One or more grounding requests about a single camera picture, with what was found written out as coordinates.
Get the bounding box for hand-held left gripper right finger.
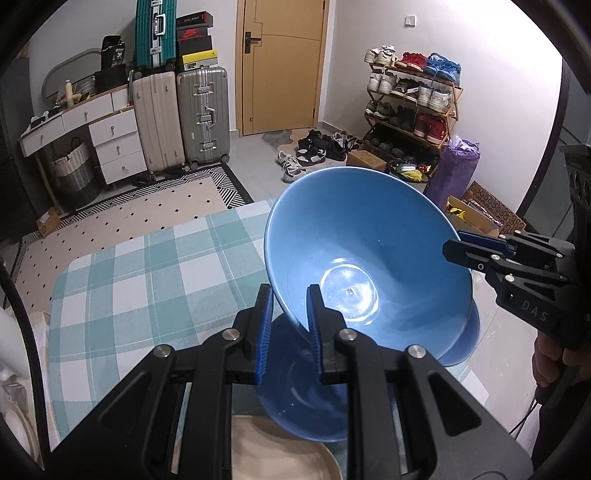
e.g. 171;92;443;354
306;284;535;480

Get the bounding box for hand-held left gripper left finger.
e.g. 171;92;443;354
44;283;275;480

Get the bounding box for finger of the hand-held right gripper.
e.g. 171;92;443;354
458;230;577;260
442;239;570;286

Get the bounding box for blue bowl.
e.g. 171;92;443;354
264;167;472;365
254;300;482;445

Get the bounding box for cream plate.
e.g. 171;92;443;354
173;413;345;480

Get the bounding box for person's right hand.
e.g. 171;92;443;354
533;336;591;409

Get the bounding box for patterned brown box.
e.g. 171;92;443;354
463;180;528;234

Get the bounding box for purple rolled mat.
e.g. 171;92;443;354
425;137;482;205

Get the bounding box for small waste bin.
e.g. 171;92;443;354
387;157;440;195

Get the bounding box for teal checked tablecloth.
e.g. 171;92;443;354
48;198;490;464

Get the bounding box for person's black clothing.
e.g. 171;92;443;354
530;401;591;474

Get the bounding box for plain brown cardboard box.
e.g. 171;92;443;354
346;149;389;175

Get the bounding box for wooden shoe rack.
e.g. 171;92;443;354
362;44;463;163

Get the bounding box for dark framed glass door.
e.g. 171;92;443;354
516;58;591;241

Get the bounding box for rows of assorted sneakers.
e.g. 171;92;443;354
364;44;462;155

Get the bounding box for patterned floor rug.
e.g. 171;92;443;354
17;163;256;303

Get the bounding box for group of dark shoes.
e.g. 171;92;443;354
276;129;362;184

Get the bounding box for grey door mat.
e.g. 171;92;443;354
262;129;297;151

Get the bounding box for beige checked tablecloth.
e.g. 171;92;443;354
25;310;52;444

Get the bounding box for silver suitcase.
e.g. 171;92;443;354
177;66;232;168

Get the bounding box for beige suitcase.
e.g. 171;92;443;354
131;69;186;174

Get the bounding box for small cardboard box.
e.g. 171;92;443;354
36;208;64;239

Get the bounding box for woven laundry basket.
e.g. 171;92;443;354
48;140;100;195

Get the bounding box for wooden door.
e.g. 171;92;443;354
235;0;329;137

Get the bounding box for white dressing table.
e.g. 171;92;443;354
18;87;149;214

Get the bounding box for yellow black shoe box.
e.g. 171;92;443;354
175;50;219;73

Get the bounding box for black refrigerator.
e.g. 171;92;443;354
0;55;34;246

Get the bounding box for red logo shoe box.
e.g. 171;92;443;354
176;25;214;43

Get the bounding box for black printed bag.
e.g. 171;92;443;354
99;35;129;70

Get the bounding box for teal suitcase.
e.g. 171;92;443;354
134;0;179;71

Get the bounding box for oval mirror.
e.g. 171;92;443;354
41;47;105;110

